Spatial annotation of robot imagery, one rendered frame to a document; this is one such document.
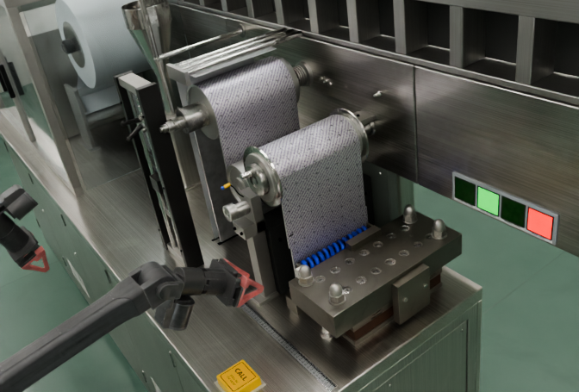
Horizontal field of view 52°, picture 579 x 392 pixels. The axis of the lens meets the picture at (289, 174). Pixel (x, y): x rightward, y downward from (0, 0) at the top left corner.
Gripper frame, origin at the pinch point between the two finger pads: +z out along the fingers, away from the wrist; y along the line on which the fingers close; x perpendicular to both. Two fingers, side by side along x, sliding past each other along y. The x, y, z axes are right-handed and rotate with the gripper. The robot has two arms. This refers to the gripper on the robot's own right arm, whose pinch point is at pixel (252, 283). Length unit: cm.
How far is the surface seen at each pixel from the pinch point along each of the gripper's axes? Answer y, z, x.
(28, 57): -102, -29, 25
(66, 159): -102, -9, -6
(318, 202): 0.0, 11.1, 20.7
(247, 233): -7.3, -0.1, 9.0
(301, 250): 0.0, 10.9, 8.7
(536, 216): 41, 28, 36
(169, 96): -76, 7, 27
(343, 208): 0.0, 19.7, 20.2
